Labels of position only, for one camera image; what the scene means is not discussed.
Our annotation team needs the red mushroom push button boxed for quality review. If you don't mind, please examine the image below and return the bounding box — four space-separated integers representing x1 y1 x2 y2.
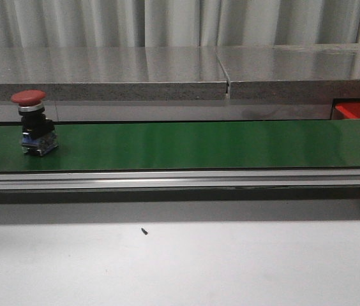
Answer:
11 90 59 157

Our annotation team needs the grey stone slab left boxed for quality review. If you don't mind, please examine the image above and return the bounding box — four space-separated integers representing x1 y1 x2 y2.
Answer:
0 47 228 101

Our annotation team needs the grey stone slab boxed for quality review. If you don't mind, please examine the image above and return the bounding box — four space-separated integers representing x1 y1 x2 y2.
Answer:
0 47 228 101
216 44 360 102

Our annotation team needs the red plastic bin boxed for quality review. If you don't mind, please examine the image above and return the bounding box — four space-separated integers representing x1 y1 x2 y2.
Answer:
332 101 360 120

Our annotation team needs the grey stone slab right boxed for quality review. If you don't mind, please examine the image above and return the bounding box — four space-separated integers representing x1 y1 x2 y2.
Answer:
216 44 360 102

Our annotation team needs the green conveyor belt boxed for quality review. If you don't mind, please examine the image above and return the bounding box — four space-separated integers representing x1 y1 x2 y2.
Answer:
0 119 360 172

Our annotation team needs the grey pleated curtain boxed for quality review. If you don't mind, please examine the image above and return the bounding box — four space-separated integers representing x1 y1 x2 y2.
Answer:
0 1 360 47

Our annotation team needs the aluminium conveyor side rail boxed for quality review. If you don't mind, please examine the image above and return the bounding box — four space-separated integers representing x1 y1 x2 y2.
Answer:
0 169 360 191

